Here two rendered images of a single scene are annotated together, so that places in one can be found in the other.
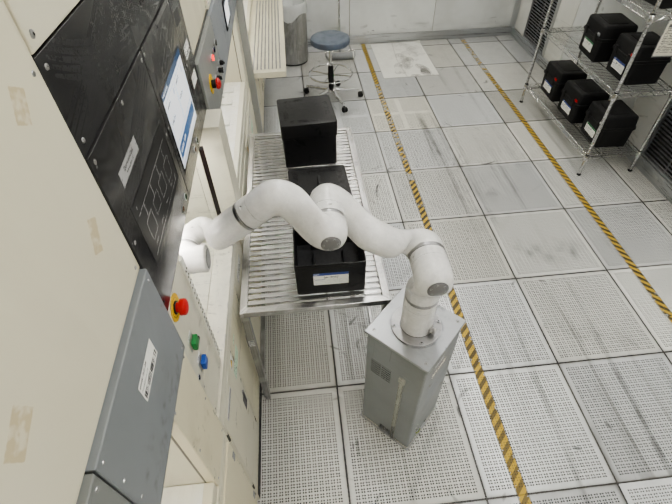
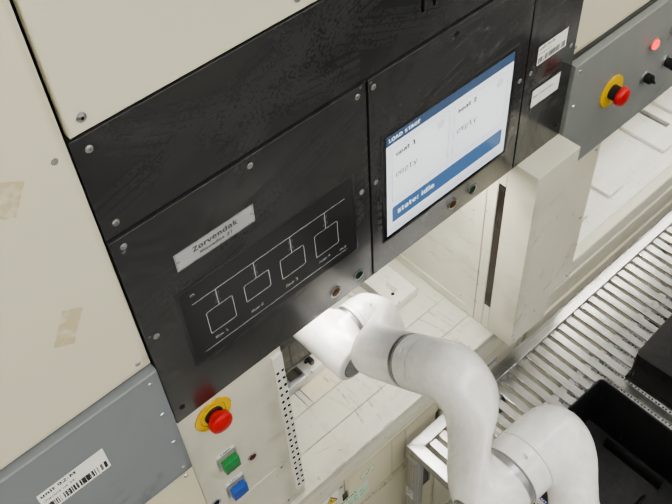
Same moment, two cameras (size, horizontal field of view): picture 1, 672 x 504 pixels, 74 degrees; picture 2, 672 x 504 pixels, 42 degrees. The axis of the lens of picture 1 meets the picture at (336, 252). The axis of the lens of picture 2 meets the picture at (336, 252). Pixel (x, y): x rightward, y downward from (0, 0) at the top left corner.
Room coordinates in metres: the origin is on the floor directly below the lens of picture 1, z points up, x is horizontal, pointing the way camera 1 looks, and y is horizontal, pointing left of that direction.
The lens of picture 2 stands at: (0.41, -0.32, 2.52)
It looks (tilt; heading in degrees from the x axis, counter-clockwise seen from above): 49 degrees down; 56
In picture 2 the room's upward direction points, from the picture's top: 5 degrees counter-clockwise
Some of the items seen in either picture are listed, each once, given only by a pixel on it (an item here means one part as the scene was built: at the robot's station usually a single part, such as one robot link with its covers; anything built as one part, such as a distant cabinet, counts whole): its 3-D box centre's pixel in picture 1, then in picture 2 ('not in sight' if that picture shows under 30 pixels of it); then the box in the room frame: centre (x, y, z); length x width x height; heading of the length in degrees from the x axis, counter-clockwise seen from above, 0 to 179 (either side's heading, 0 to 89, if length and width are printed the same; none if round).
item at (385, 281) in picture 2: not in sight; (354, 290); (1.14, 0.71, 0.89); 0.22 x 0.21 x 0.04; 95
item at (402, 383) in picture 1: (406, 374); not in sight; (0.95, -0.30, 0.38); 0.28 x 0.28 x 0.76; 50
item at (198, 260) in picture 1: (186, 259); (335, 340); (0.90, 0.44, 1.21); 0.13 x 0.09 x 0.08; 95
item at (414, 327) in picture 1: (418, 311); not in sight; (0.95, -0.30, 0.85); 0.19 x 0.19 x 0.18
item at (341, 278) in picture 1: (328, 253); (606, 481); (1.25, 0.03, 0.85); 0.28 x 0.28 x 0.17; 4
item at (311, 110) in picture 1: (307, 131); not in sight; (2.12, 0.14, 0.89); 0.29 x 0.29 x 0.25; 9
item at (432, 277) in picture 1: (428, 280); not in sight; (0.91, -0.30, 1.07); 0.19 x 0.12 x 0.24; 4
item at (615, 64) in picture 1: (638, 57); not in sight; (3.08, -2.15, 0.81); 0.30 x 0.28 x 0.26; 3
